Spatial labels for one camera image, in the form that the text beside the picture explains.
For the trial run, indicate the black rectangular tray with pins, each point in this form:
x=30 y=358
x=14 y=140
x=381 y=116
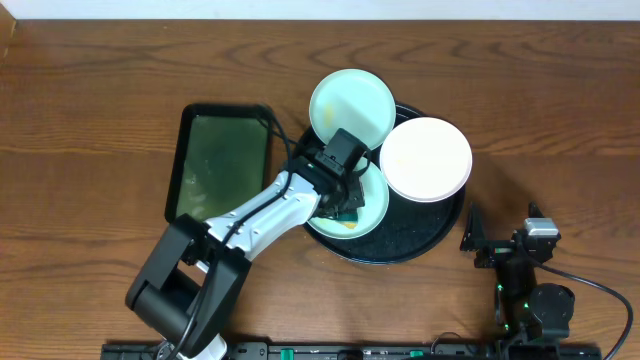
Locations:
x=221 y=160

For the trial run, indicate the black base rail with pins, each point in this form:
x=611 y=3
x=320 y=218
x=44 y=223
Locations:
x=446 y=350

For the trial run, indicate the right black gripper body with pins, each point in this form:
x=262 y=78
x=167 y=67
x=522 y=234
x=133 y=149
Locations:
x=500 y=251

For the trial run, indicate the mint green plate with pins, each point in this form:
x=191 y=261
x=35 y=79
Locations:
x=376 y=198
x=356 y=101

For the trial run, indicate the green yellow sponge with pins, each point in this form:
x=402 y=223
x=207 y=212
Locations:
x=349 y=216

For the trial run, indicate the white pink plate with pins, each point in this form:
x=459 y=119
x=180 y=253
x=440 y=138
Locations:
x=426 y=159

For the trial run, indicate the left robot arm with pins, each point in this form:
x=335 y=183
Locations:
x=190 y=283

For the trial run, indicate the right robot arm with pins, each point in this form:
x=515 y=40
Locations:
x=535 y=315

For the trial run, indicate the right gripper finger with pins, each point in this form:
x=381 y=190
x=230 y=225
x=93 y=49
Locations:
x=474 y=237
x=534 y=211

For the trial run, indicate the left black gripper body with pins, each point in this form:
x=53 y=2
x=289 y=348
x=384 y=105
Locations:
x=350 y=201

